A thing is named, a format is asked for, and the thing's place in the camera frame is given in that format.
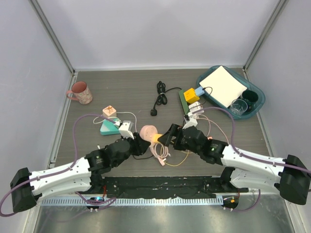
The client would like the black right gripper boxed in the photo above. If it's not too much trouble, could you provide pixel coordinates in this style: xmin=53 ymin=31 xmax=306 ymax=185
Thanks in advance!
xmin=158 ymin=123 xmax=201 ymax=155

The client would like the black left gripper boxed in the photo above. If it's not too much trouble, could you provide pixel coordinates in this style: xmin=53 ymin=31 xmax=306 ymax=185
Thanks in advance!
xmin=113 ymin=132 xmax=150 ymax=167

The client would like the pink round socket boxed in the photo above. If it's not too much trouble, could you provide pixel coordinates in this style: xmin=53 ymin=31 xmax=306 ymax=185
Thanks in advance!
xmin=139 ymin=125 xmax=158 ymax=145

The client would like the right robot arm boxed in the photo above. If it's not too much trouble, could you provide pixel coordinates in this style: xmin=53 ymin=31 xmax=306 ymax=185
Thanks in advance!
xmin=157 ymin=124 xmax=311 ymax=205

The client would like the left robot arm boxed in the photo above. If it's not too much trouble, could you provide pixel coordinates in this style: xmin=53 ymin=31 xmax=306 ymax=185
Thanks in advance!
xmin=10 ymin=133 xmax=151 ymax=214

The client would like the teal triangular socket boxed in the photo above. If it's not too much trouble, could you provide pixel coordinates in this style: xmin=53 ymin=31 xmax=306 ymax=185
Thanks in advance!
xmin=100 ymin=120 xmax=120 ymax=135

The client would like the peach cube socket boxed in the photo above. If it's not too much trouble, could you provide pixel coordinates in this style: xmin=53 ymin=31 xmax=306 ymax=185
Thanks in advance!
xmin=102 ymin=105 xmax=117 ymax=121

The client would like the yellow cube socket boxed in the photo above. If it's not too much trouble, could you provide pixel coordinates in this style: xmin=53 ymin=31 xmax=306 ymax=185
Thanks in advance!
xmin=184 ymin=88 xmax=200 ymax=104

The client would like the light blue charger plug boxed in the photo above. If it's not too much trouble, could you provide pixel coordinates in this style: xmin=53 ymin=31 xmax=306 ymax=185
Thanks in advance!
xmin=195 ymin=87 xmax=205 ymax=97

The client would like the green power strip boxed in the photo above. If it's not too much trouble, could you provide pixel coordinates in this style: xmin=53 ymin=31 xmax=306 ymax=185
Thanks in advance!
xmin=178 ymin=88 xmax=197 ymax=115

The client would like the white cube adapter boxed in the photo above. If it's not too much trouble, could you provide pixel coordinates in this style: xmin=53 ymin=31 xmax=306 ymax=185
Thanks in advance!
xmin=189 ymin=101 xmax=204 ymax=115

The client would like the white paper pad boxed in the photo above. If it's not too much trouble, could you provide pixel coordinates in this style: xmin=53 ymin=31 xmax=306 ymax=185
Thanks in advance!
xmin=199 ymin=66 xmax=247 ymax=108

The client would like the pink floral mug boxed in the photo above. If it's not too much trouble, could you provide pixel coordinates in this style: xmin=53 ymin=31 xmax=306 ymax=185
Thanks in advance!
xmin=66 ymin=81 xmax=93 ymax=105

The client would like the teal plastic tray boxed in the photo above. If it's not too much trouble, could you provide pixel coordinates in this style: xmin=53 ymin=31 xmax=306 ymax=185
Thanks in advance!
xmin=196 ymin=65 xmax=265 ymax=120

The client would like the clear glass cup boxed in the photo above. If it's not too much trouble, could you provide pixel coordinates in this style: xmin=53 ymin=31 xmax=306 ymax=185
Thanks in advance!
xmin=229 ymin=99 xmax=248 ymax=116

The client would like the dark green cup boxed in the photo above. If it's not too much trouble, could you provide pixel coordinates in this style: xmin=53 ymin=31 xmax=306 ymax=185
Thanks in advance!
xmin=241 ymin=89 xmax=259 ymax=109

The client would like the pink cable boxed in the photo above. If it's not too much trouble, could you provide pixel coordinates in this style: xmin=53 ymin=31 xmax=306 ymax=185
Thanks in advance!
xmin=149 ymin=114 xmax=229 ymax=167

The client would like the yellow cable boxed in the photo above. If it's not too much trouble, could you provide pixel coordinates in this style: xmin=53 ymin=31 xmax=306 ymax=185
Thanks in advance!
xmin=166 ymin=149 xmax=191 ymax=167

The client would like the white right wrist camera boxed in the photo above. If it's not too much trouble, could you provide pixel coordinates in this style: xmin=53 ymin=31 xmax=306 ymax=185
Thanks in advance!
xmin=183 ymin=112 xmax=198 ymax=130

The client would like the black power cord with plug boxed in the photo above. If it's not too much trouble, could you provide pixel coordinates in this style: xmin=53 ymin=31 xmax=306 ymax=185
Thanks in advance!
xmin=150 ymin=81 xmax=182 ymax=117

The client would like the white usb cable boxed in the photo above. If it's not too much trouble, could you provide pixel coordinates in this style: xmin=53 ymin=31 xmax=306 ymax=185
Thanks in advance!
xmin=93 ymin=112 xmax=139 ymax=151

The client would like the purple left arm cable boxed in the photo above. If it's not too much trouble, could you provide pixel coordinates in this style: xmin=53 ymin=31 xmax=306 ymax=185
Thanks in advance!
xmin=0 ymin=114 xmax=121 ymax=217

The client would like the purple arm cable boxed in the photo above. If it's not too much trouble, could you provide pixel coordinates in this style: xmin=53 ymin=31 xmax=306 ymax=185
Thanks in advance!
xmin=191 ymin=106 xmax=311 ymax=175
xmin=0 ymin=114 xmax=121 ymax=217

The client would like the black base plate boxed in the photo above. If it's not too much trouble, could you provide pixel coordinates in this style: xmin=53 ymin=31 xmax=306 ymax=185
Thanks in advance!
xmin=75 ymin=176 xmax=243 ymax=199

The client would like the black usb cable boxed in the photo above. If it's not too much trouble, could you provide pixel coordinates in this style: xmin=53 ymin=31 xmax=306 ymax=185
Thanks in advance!
xmin=132 ymin=86 xmax=214 ymax=161

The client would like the white cable duct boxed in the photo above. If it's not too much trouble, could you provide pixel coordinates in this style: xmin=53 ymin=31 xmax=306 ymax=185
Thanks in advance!
xmin=41 ymin=197 xmax=224 ymax=207

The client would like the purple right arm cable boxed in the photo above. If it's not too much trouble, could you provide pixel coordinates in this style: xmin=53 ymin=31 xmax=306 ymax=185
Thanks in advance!
xmin=191 ymin=106 xmax=311 ymax=175

